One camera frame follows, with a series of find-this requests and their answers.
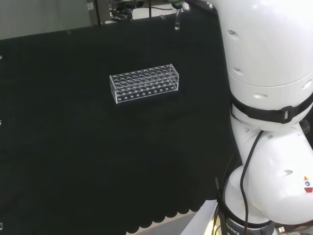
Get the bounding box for clear glass test tube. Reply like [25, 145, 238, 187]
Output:
[174, 9, 182, 31]

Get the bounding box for clear acrylic test tube rack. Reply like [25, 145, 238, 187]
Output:
[109, 64, 180, 105]

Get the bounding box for grey equipment cabinet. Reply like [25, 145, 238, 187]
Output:
[87, 0, 110, 26]

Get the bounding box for black bench cloth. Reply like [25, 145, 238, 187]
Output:
[0, 11, 243, 235]

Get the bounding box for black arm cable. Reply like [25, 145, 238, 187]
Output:
[239, 129, 266, 235]

